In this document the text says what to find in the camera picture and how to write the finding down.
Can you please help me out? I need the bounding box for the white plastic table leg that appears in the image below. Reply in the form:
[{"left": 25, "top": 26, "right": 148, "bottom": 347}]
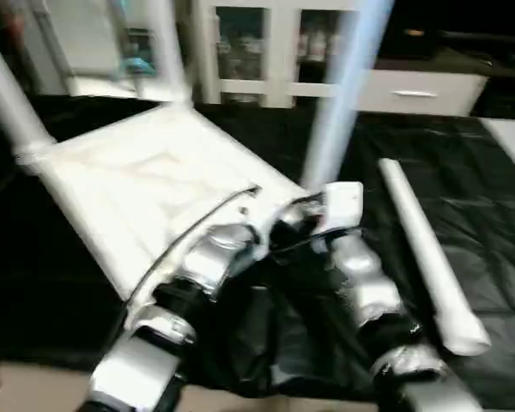
[
  {"left": 302, "top": 0, "right": 396, "bottom": 192},
  {"left": 0, "top": 21, "right": 57, "bottom": 160},
  {"left": 376, "top": 157, "right": 493, "bottom": 357},
  {"left": 152, "top": 0, "right": 194, "bottom": 106}
]

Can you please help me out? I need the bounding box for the white plastic table top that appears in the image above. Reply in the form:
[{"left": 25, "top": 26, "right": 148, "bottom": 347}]
[{"left": 15, "top": 100, "right": 314, "bottom": 331}]

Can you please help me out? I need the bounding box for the black mat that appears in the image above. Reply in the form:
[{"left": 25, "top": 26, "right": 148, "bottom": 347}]
[{"left": 0, "top": 92, "right": 515, "bottom": 403}]

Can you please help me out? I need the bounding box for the white glass-door cabinet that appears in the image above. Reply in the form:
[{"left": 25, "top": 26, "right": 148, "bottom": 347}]
[{"left": 192, "top": 0, "right": 370, "bottom": 109}]

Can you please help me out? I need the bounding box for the white drawer unit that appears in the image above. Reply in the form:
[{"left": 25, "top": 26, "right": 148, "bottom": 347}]
[{"left": 360, "top": 68, "right": 488, "bottom": 117}]

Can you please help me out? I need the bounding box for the black box with orange label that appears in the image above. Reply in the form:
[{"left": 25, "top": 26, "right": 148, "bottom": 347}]
[{"left": 377, "top": 0, "right": 441, "bottom": 61}]

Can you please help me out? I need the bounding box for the light blue plastic stand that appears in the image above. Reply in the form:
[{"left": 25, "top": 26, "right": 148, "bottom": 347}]
[{"left": 118, "top": 58, "right": 155, "bottom": 81}]

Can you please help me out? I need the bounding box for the black TV stand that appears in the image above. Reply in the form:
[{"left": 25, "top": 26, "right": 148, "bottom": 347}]
[{"left": 437, "top": 29, "right": 515, "bottom": 81}]

